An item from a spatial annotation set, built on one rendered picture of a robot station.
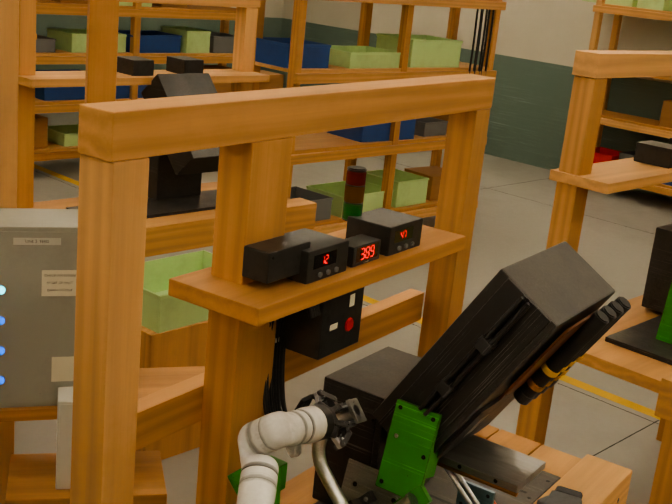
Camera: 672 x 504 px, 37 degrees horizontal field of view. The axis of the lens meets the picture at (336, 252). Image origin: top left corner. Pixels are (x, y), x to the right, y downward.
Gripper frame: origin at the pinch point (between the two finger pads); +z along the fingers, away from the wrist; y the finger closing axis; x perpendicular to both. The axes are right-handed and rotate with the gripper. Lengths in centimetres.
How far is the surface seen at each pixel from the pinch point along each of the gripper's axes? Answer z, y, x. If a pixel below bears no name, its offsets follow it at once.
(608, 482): 92, -39, -15
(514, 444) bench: 99, -19, 9
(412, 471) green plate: 15.4, -16.3, -0.9
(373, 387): 25.1, 6.2, 4.5
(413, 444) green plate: 15.7, -11.0, -3.8
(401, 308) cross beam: 77, 30, 13
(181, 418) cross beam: -14.9, 14.9, 30.4
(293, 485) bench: 34, -5, 44
